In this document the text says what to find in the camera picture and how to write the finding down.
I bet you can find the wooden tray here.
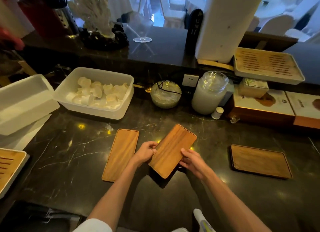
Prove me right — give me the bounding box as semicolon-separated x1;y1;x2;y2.
148;124;197;179
230;144;293;180
102;129;140;183

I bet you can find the person's left forearm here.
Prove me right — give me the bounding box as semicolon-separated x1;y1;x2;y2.
87;160;140;231

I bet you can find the white and gold-brown gift box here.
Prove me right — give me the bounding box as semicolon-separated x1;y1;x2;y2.
229;85;296;120

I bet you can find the flat brown box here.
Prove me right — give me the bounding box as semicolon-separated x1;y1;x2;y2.
226;111;295;129

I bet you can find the person's right forearm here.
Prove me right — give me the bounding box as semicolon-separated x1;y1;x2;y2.
202;170;272;232

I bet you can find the person's left hand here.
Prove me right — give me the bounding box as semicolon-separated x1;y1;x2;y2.
130;141;158;168

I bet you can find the white flat lid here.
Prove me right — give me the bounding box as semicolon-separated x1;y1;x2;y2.
0;114;52;151

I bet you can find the person's right hand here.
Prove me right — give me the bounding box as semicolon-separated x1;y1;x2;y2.
179;148;214;181

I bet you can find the bamboo slatted tea tray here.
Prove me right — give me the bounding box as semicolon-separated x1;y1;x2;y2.
0;148;30;200
234;47;305;85

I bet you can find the round white dining table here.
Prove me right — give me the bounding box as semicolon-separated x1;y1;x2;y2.
255;0;287;19
107;0;140;22

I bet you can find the clear glass lidded jar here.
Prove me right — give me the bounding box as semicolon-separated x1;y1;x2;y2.
191;71;229;115

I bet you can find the white and orange gift box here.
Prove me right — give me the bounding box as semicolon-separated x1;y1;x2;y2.
285;91;320;130

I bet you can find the pile of white translucent pieces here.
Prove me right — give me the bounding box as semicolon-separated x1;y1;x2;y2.
66;76;129;109

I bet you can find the dark marble countertop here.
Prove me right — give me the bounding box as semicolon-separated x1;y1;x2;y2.
0;94;320;232

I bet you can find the group of white covered chairs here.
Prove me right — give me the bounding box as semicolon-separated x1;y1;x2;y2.
160;0;320;43

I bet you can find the dark rock ornament base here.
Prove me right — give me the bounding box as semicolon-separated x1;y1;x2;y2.
79;23;129;51

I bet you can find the yellow wooden roll holder base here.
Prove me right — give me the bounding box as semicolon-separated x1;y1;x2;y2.
197;59;234;71

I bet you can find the gold metal spoon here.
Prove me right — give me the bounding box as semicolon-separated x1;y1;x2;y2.
133;83;152;93

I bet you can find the large white paper towel roll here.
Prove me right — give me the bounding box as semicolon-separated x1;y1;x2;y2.
195;0;267;64

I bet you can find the person's white shirt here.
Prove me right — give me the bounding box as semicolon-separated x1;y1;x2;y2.
72;209;217;232

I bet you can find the clear wine glass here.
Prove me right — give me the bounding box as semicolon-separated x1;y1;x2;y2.
127;13;153;43

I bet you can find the small beige box green print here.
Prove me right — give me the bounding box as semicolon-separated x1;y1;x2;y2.
237;78;269;99

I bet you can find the pale blue carton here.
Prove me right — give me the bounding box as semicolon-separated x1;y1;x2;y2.
219;79;235;107

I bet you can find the white wall socket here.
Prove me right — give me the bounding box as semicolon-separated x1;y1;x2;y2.
182;74;200;87

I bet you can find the black tall slim device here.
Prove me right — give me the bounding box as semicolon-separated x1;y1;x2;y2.
185;8;204;56

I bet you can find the round pale green lidded pot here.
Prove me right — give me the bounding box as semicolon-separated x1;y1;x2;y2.
150;80;182;109

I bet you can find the raised dark bar top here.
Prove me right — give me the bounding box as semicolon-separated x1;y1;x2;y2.
21;26;320;86

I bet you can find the small white bottle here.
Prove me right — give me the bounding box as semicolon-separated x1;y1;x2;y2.
211;106;224;120

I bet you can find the white coral ornament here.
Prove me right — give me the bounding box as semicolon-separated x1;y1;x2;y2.
69;0;115;38

